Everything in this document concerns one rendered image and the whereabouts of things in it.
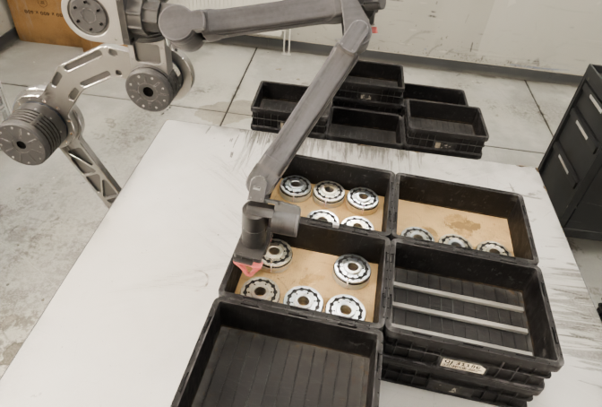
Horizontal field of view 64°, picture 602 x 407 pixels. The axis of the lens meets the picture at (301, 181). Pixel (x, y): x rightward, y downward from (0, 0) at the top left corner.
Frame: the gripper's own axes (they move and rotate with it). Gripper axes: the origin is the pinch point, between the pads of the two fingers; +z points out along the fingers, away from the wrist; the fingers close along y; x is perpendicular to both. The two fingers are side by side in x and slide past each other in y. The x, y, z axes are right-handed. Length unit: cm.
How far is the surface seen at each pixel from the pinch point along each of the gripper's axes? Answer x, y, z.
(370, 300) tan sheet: -30.9, 6.4, 12.1
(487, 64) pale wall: -113, 336, 100
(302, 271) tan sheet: -11.3, 11.1, 13.1
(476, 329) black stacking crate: -58, 5, 11
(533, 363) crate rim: -67, -7, 1
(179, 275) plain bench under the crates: 25.1, 9.0, 27.4
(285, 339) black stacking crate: -11.9, -10.7, 11.9
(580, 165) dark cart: -128, 140, 47
